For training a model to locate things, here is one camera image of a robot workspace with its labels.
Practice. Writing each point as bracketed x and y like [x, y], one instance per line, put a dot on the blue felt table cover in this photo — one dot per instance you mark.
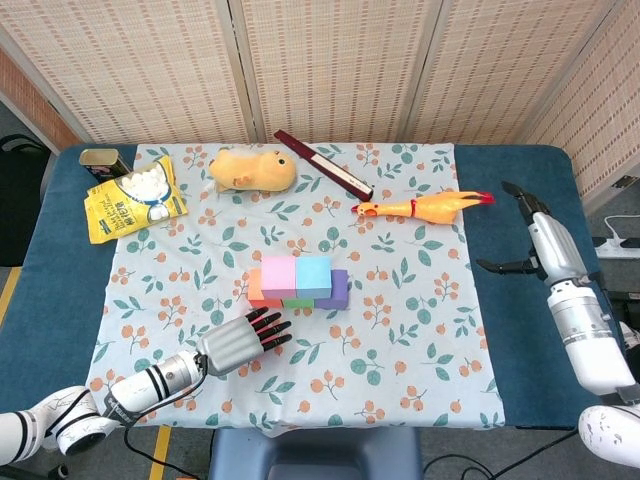
[525, 350]

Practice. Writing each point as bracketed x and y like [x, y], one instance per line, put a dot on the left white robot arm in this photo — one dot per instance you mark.
[125, 390]

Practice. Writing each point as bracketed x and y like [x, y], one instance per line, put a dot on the orange foam cube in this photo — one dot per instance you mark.
[254, 290]

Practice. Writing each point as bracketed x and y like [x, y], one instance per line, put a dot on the green foam cube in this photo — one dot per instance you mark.
[299, 303]

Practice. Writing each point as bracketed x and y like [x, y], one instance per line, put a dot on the white power strip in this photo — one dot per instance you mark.
[615, 250]

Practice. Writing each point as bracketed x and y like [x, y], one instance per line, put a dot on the light blue foam cube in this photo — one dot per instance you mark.
[313, 275]

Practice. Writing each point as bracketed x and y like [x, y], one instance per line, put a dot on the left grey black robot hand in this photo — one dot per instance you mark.
[232, 342]

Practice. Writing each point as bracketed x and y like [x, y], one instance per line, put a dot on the black chair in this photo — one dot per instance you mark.
[20, 200]

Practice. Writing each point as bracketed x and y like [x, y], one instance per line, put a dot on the olive metal tin can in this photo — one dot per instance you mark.
[102, 162]

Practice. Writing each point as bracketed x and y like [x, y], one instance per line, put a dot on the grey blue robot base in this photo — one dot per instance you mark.
[315, 455]

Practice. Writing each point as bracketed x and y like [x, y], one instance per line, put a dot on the dark red folded fan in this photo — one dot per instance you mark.
[320, 162]

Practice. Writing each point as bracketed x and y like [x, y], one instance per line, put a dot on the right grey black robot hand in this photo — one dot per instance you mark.
[555, 245]

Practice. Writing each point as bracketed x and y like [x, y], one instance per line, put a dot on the yellow plush animal toy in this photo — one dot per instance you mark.
[255, 170]

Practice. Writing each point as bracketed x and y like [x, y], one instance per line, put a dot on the yellow marshmallow snack bag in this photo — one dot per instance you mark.
[125, 205]

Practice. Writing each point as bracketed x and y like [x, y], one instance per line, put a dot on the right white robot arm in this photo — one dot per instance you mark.
[590, 340]

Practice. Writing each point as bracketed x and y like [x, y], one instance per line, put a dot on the floral print tablecloth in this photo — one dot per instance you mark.
[375, 390]

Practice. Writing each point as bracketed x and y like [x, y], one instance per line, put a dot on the yellow rubber chicken toy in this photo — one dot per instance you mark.
[435, 206]

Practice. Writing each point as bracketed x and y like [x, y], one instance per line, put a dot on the purple foam cube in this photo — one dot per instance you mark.
[337, 295]

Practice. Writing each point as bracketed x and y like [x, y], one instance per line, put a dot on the light pink foam cube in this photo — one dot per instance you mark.
[277, 277]

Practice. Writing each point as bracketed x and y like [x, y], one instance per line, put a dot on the beige woven folding screen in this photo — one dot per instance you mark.
[325, 65]

